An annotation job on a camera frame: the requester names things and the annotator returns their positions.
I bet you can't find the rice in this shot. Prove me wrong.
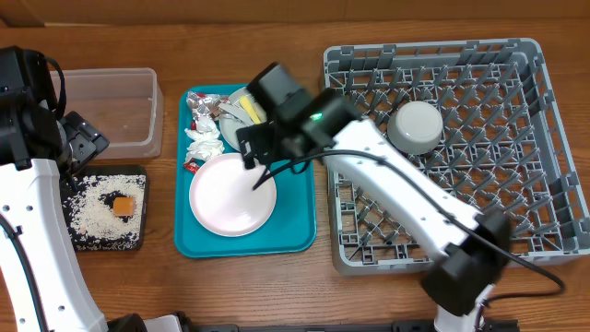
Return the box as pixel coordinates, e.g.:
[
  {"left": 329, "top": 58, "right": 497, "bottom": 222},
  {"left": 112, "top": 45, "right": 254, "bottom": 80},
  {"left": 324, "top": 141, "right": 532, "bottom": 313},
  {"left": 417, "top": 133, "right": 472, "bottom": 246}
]
[{"left": 62, "top": 173, "right": 148, "bottom": 253}]

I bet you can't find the pink plate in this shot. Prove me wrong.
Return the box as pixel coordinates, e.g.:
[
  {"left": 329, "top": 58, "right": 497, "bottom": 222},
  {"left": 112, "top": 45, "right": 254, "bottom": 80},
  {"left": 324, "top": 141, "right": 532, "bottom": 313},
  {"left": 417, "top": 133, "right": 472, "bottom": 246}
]
[{"left": 189, "top": 153, "right": 277, "bottom": 237}]

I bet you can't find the orange food cube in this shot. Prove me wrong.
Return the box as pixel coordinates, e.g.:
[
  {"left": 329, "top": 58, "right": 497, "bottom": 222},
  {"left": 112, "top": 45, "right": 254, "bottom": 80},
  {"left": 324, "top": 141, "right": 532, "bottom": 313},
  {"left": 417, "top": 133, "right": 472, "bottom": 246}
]
[{"left": 112, "top": 196, "right": 136, "bottom": 217}]

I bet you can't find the grey bowl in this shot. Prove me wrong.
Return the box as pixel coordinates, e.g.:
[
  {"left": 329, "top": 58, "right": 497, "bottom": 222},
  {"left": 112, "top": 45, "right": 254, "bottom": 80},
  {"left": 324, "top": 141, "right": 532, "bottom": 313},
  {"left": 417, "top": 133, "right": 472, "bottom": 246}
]
[{"left": 387, "top": 101, "right": 443, "bottom": 155}]

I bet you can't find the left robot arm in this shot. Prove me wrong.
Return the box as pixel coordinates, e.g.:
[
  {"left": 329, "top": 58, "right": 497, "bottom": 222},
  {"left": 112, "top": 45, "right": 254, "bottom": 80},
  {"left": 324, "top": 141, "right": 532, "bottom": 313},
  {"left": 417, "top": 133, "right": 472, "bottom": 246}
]
[{"left": 1, "top": 46, "right": 109, "bottom": 331}]

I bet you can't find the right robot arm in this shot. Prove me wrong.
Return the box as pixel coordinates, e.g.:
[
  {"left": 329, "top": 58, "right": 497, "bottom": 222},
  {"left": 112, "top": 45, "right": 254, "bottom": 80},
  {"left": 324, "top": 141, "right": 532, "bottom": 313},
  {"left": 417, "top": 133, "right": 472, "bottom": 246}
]
[{"left": 237, "top": 63, "right": 566, "bottom": 331}]

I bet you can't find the black waste tray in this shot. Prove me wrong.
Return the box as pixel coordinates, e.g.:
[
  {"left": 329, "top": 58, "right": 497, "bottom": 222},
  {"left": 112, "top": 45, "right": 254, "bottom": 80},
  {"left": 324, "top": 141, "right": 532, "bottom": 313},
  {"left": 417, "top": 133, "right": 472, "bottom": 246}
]
[{"left": 59, "top": 164, "right": 149, "bottom": 253}]

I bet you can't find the grey dishwasher rack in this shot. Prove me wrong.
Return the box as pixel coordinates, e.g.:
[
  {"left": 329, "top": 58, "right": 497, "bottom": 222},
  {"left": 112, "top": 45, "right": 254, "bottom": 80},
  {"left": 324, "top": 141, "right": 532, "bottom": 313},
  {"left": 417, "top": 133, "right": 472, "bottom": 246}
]
[{"left": 323, "top": 38, "right": 589, "bottom": 265}]

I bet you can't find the grey-green plate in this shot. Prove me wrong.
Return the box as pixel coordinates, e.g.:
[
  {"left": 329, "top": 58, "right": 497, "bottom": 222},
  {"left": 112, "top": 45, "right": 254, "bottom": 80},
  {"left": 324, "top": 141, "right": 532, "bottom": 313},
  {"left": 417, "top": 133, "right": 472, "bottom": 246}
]
[{"left": 219, "top": 88, "right": 266, "bottom": 150}]

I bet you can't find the yellow plastic spoon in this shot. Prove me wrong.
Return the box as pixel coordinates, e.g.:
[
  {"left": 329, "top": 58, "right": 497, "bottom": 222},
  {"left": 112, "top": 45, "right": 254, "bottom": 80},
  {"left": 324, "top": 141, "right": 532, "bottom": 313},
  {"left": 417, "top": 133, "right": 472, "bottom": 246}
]
[{"left": 239, "top": 96, "right": 261, "bottom": 125}]

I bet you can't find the crumpled white napkin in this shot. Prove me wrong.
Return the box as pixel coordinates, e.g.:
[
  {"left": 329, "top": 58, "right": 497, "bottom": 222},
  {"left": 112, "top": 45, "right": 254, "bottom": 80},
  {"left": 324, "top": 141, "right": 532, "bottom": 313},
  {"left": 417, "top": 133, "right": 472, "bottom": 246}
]
[{"left": 184, "top": 116, "right": 225, "bottom": 163}]

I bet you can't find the clear plastic bin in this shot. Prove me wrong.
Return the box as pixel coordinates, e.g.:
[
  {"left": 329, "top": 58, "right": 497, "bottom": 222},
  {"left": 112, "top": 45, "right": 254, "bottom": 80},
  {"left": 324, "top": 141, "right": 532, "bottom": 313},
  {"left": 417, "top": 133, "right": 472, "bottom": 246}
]
[{"left": 64, "top": 67, "right": 164, "bottom": 160}]

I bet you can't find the crumpled foil wrapper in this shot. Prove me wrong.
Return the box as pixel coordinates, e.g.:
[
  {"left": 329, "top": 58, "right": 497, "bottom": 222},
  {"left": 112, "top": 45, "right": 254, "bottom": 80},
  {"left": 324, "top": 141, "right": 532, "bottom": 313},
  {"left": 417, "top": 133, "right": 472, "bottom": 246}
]
[{"left": 185, "top": 91, "right": 229, "bottom": 121}]

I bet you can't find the red sauce packet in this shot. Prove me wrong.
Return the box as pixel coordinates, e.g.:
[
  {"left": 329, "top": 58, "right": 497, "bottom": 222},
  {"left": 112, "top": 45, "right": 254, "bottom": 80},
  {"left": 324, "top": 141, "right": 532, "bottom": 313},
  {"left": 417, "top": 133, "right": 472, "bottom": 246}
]
[{"left": 183, "top": 159, "right": 204, "bottom": 174}]

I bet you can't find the teal serving tray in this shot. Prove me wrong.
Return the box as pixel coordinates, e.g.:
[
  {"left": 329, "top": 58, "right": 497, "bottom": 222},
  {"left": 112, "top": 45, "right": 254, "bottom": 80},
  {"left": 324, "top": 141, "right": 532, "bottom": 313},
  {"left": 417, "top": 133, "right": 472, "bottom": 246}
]
[{"left": 174, "top": 96, "right": 317, "bottom": 258}]

